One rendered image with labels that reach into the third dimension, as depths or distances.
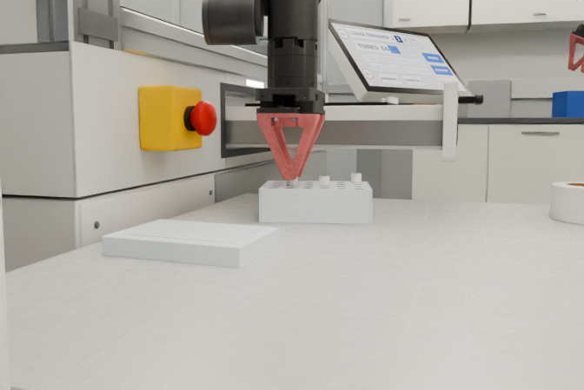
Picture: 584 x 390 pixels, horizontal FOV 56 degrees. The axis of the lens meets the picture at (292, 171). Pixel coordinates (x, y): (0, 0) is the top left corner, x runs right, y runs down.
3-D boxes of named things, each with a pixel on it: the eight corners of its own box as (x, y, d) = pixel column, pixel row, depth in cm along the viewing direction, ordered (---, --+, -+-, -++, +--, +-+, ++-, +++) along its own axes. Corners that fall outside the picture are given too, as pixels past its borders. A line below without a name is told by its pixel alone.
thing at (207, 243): (280, 244, 50) (280, 226, 50) (240, 268, 42) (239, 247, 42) (160, 234, 54) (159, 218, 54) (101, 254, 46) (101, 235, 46)
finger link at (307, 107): (255, 180, 61) (255, 95, 60) (269, 175, 68) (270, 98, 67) (317, 181, 59) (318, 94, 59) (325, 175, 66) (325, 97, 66)
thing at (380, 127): (447, 142, 99) (447, 109, 98) (441, 149, 74) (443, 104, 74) (240, 141, 110) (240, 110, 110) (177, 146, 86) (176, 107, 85)
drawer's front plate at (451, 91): (456, 151, 100) (458, 89, 99) (455, 161, 72) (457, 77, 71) (447, 150, 100) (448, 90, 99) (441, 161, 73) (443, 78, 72)
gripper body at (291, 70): (253, 105, 58) (253, 35, 58) (273, 109, 68) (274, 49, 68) (314, 105, 57) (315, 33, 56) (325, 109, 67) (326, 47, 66)
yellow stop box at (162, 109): (209, 148, 66) (208, 88, 66) (179, 151, 59) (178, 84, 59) (170, 148, 68) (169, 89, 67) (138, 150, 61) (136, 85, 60)
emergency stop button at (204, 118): (220, 135, 64) (219, 101, 64) (204, 136, 60) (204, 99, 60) (196, 135, 65) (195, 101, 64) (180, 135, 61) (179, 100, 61)
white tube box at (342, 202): (367, 211, 68) (368, 181, 68) (372, 224, 60) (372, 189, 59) (268, 210, 69) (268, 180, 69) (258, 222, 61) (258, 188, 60)
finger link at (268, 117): (255, 181, 60) (255, 94, 59) (268, 175, 67) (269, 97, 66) (316, 181, 59) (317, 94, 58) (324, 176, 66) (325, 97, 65)
